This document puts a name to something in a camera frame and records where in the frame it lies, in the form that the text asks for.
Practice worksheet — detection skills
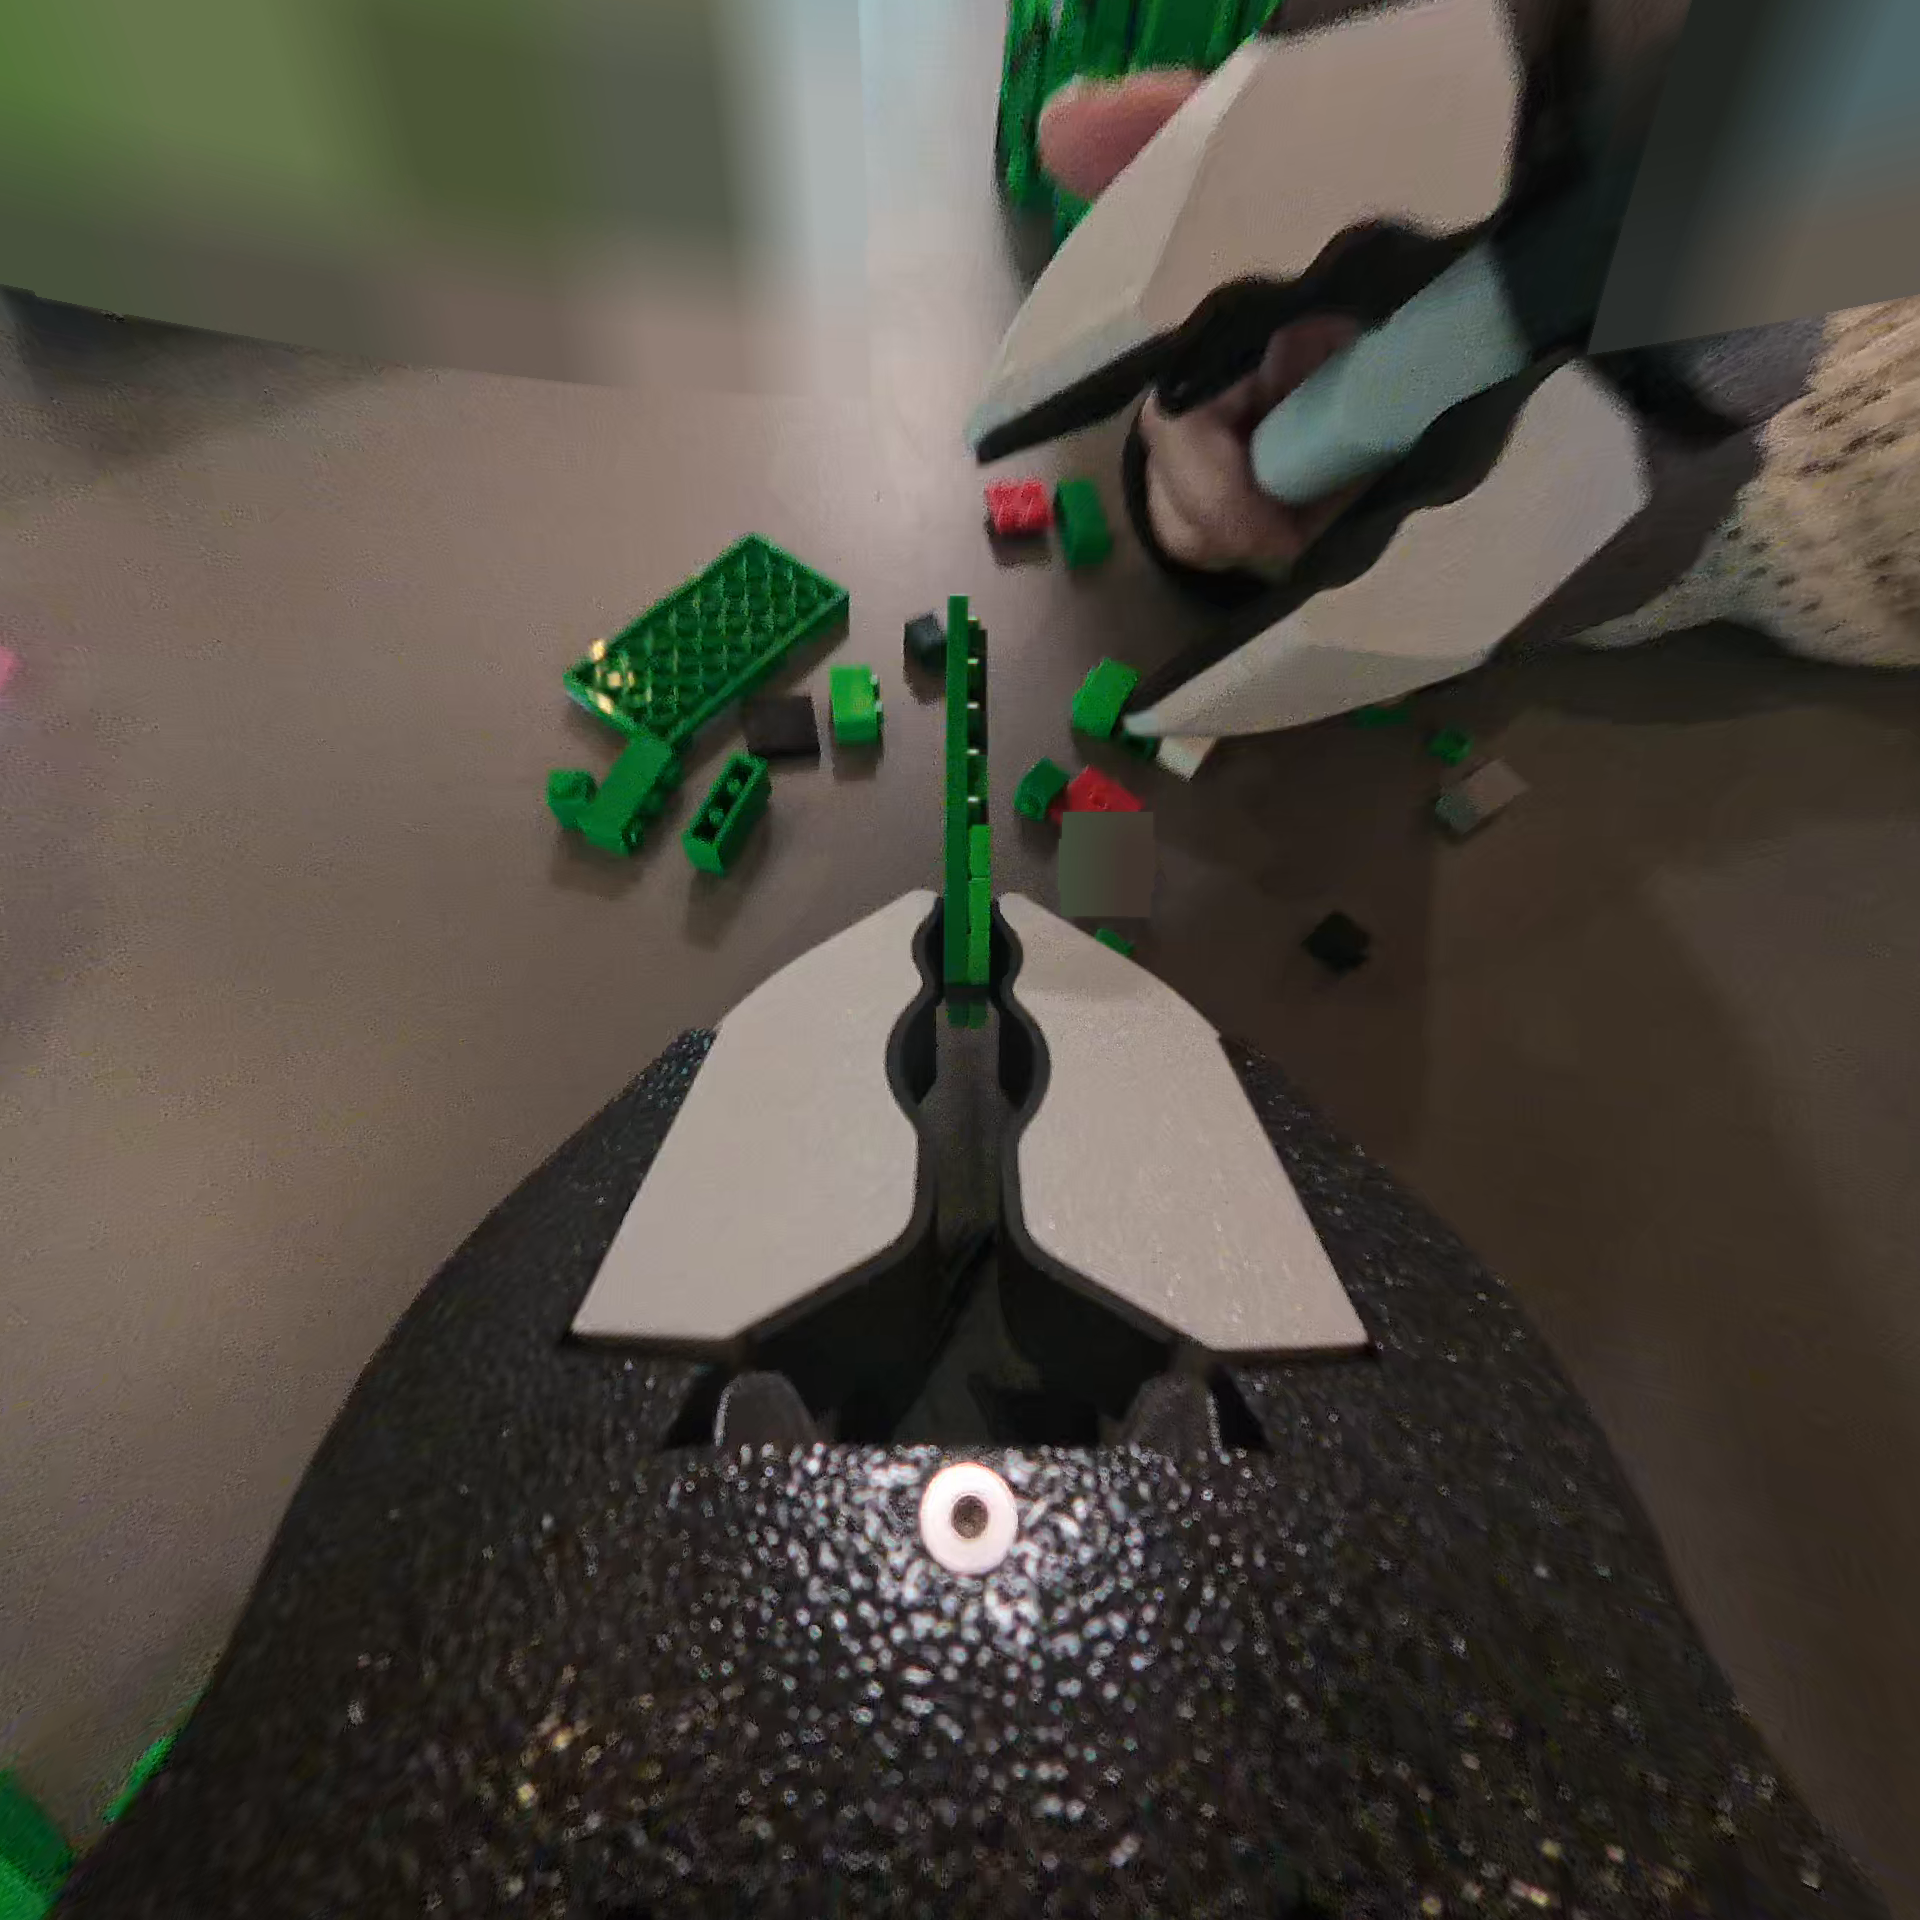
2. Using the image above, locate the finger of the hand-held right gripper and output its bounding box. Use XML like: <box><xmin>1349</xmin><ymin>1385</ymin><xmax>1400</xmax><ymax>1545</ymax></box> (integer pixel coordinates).
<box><xmin>1122</xmin><ymin>356</ymin><xmax>1653</xmax><ymax>744</ymax></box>
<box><xmin>965</xmin><ymin>0</ymin><xmax>1525</xmax><ymax>465</ymax></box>

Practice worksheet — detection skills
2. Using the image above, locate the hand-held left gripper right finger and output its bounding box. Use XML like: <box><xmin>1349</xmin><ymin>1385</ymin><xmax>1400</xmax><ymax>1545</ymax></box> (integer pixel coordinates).
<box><xmin>995</xmin><ymin>892</ymin><xmax>1371</xmax><ymax>1365</ymax></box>

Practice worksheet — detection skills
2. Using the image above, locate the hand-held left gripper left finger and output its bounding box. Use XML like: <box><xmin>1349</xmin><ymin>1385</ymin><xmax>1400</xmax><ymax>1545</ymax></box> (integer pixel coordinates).
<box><xmin>566</xmin><ymin>887</ymin><xmax>945</xmax><ymax>1346</ymax></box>

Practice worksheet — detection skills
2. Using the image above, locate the green lego plate assembly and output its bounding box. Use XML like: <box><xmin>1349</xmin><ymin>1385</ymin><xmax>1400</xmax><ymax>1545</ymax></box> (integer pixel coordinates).
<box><xmin>942</xmin><ymin>594</ymin><xmax>995</xmax><ymax>1031</ymax></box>

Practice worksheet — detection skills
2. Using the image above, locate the grey lego brick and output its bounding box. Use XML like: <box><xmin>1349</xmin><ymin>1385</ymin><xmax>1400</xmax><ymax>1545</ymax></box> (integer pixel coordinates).
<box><xmin>1432</xmin><ymin>757</ymin><xmax>1528</xmax><ymax>838</ymax></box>

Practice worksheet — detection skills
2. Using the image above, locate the green hollow lego brick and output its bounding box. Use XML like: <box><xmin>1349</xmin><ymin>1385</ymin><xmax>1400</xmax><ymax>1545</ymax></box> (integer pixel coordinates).
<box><xmin>681</xmin><ymin>754</ymin><xmax>771</xmax><ymax>877</ymax></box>

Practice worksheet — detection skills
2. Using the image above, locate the green lego brick cluster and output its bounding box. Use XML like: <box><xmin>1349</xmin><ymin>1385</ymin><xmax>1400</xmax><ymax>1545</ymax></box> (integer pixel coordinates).
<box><xmin>544</xmin><ymin>733</ymin><xmax>681</xmax><ymax>857</ymax></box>

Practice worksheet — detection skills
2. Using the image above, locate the large green lego plate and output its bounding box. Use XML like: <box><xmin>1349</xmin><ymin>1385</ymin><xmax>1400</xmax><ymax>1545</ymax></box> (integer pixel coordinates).
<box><xmin>560</xmin><ymin>532</ymin><xmax>851</xmax><ymax>745</ymax></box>

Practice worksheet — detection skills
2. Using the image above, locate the green lego structure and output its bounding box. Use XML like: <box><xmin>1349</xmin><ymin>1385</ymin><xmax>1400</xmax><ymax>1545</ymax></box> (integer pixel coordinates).
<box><xmin>0</xmin><ymin>1723</ymin><xmax>187</xmax><ymax>1920</ymax></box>

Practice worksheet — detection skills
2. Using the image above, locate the person's right hand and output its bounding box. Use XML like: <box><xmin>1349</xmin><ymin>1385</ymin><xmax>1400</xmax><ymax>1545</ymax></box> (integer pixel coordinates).
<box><xmin>1038</xmin><ymin>68</ymin><xmax>1350</xmax><ymax>574</ymax></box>

